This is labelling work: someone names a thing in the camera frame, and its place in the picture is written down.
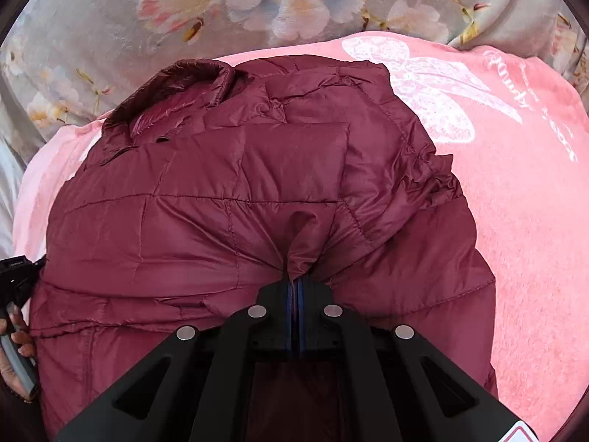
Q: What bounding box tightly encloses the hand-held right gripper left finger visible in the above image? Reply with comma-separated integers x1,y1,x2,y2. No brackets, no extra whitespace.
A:
54,280,298,442

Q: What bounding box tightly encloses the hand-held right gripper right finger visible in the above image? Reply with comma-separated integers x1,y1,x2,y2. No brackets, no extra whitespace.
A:
298,280,528,442

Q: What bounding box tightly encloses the maroon puffer jacket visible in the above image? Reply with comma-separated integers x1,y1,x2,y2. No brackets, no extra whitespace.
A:
28,57,500,442

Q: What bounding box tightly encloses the person's left hand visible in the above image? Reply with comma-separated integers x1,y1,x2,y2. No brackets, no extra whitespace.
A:
0,306,38,401

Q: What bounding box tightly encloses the pink blanket with white print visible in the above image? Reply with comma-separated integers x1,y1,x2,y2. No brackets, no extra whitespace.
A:
11,31,589,442

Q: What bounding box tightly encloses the grey floral bedsheet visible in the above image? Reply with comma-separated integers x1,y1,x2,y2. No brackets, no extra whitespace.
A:
0,0,589,252

